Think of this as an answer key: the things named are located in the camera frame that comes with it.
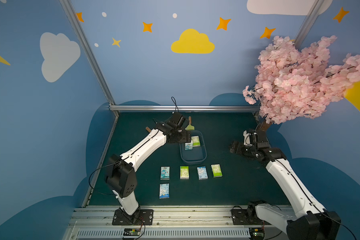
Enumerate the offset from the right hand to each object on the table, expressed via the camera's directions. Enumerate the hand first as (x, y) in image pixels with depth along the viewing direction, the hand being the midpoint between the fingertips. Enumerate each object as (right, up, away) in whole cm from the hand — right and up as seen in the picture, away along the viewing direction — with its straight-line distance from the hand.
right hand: (237, 146), depth 81 cm
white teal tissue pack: (-27, -2, +14) cm, 30 cm away
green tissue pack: (-10, -15, +7) cm, 20 cm away
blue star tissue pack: (-19, -17, +7) cm, 26 cm away
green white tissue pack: (-30, -17, +7) cm, 35 cm away
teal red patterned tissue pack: (-41, -17, +6) cm, 45 cm away
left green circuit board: (-56, -41, -10) cm, 70 cm away
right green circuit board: (+6, -42, -8) cm, 44 cm away
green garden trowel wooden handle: (-25, +11, +30) cm, 40 cm away
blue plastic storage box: (-20, -7, +16) cm, 27 cm away
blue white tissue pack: (-41, -24, -1) cm, 47 cm away
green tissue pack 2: (-21, +1, +20) cm, 29 cm away
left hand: (-30, +6, +3) cm, 30 cm away
